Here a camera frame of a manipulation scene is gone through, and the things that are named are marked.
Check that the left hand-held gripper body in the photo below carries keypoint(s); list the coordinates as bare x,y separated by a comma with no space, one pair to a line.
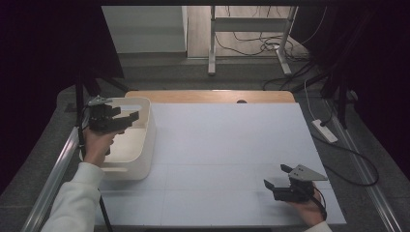
103,121

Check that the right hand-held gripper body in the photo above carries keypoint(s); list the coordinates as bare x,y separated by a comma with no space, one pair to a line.
298,188

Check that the white plastic bin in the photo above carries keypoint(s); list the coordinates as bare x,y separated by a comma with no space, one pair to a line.
141,154

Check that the person's right hand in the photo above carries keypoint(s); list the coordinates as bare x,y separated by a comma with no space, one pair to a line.
307,209

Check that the person's left hand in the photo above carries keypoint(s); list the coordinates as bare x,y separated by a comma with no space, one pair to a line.
96,145

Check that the white power strip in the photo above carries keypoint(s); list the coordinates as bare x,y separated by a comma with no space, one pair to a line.
325,131

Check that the white table cover sheet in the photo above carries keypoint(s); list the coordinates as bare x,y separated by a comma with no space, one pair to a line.
209,145

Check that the aluminium rail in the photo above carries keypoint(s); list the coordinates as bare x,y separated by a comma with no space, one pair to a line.
51,183
364,170

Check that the white metal stand frame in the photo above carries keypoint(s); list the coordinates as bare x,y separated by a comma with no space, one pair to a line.
248,24

